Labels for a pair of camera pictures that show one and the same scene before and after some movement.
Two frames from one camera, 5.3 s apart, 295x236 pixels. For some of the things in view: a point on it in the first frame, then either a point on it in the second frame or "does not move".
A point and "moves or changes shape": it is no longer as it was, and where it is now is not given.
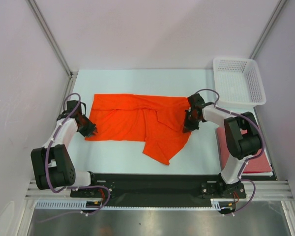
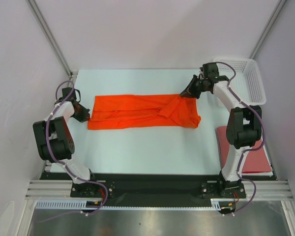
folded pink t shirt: x=259 y=163 does not move
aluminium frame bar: x=254 y=190 does not move
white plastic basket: x=238 y=82 does not move
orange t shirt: x=158 y=120 moves or changes shape
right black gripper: x=188 y=126 -> x=187 y=93
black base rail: x=141 y=187 does not move
